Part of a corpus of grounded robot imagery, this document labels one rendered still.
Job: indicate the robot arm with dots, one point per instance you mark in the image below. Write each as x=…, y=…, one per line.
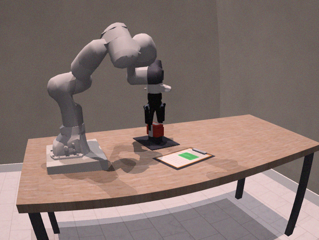
x=123, y=51

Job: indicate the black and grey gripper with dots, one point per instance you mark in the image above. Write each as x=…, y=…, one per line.
x=154, y=104

